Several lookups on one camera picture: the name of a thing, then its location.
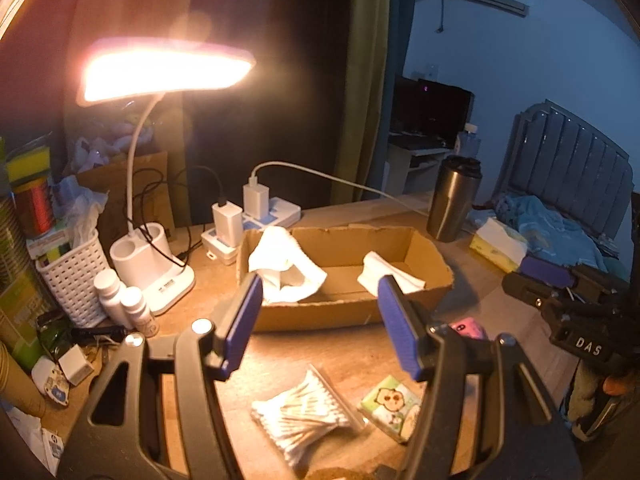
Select bag of cotton swabs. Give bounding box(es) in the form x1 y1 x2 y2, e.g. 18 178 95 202
250 364 366 466

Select pink plush toy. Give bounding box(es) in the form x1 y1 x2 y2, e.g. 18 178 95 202
450 317 488 341

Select person's right hand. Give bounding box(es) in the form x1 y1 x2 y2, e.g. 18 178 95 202
602 372 633 397

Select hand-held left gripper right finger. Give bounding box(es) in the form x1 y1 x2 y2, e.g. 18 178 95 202
377 275 583 480

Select white charger with black cable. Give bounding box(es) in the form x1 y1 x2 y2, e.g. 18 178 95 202
212 201 244 248

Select red can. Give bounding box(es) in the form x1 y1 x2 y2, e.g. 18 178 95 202
12 180 53 238

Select cartoon print tissue packet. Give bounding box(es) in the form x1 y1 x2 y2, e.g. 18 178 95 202
357 376 423 443

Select white computer desk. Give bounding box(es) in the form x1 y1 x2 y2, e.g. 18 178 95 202
387 132 453 196

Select black pen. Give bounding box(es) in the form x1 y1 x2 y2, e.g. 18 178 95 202
72 325 128 341

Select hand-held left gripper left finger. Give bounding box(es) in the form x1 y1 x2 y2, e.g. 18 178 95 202
55 272 264 480

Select tall brown cardboard carton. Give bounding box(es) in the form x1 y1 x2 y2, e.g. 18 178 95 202
75 151 176 241

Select white paper sheets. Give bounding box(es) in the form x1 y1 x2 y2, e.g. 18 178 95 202
5 405 66 476

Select white desk lamp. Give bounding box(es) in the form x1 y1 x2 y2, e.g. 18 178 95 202
75 37 258 317

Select white round gadget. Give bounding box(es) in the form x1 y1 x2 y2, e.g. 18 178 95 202
31 357 70 403

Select green curtain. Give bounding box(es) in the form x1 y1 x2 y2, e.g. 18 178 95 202
330 0 416 206

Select clear plastic bags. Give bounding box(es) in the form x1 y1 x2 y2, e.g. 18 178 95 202
70 110 156 173

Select white power strip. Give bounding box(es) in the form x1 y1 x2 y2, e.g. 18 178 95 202
201 197 302 266

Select yellow tissue box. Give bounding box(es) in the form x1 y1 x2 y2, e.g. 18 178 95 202
469 217 529 273

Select small white box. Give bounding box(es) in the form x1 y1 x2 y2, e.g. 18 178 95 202
57 345 95 386

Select white charging cable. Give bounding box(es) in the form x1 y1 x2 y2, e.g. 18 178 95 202
249 161 431 218

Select white woven plastic basket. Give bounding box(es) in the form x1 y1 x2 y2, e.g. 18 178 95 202
35 229 110 327

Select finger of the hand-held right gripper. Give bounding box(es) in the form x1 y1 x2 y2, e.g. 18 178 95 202
502 272 571 311
520 254 632 297

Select grey padded bed headboard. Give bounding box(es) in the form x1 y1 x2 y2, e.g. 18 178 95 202
492 99 635 261

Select crumpled white tissue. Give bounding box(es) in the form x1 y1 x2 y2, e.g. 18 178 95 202
248 226 328 305

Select brown cardboard box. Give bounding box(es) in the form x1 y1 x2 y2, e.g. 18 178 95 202
236 225 455 333

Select green glasses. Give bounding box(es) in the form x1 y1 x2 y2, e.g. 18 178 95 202
37 312 76 361

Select steel tumbler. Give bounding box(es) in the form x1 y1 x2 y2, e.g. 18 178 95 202
426 156 483 242

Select black charging cable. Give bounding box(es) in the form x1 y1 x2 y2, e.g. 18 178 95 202
127 165 226 266

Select blue blanket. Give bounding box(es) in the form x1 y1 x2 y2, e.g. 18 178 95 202
495 195 608 271

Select yellow green sponge stack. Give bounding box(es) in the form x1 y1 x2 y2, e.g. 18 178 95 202
5 145 53 183

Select black monitor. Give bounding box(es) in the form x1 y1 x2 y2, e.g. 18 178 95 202
390 76 476 138

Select green printed box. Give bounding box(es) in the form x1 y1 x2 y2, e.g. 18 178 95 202
0 260 56 366

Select white pill bottle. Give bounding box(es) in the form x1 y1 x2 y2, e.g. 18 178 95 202
94 269 128 328
121 286 161 338

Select clear water bottle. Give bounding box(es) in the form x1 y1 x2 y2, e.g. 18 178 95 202
456 122 481 161

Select white plastic bag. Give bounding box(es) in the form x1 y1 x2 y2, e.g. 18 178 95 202
52 175 108 256

